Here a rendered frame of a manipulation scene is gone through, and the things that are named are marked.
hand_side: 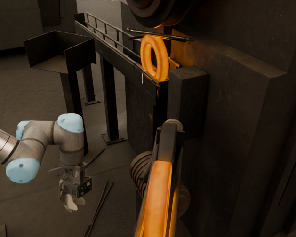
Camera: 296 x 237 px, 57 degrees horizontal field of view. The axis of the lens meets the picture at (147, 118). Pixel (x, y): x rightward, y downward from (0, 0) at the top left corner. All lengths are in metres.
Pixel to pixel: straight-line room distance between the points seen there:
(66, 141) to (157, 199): 0.47
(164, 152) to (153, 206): 0.15
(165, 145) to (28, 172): 0.37
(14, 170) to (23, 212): 0.79
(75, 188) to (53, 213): 0.59
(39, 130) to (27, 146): 0.08
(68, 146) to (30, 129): 0.12
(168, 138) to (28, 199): 1.13
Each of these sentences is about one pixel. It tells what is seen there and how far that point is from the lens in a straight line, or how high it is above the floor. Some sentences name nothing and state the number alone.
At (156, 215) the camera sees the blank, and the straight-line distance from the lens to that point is 0.47.
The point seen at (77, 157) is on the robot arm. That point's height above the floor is 0.56.
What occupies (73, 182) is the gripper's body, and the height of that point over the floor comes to 0.48.
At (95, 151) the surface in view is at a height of 0.01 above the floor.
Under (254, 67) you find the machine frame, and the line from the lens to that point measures 0.73.
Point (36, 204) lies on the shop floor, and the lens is 1.57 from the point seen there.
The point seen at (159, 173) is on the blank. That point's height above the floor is 0.80.
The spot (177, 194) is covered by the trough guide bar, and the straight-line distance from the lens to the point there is 0.59.
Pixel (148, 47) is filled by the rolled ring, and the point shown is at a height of 0.78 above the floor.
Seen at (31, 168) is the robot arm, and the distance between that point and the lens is 0.77.
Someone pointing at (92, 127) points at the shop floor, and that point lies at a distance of 1.99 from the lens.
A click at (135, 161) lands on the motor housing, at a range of 0.92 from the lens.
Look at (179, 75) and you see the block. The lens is 0.82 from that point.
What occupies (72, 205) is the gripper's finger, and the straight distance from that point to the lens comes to 1.01.
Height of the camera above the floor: 1.14
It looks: 34 degrees down
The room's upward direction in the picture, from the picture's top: straight up
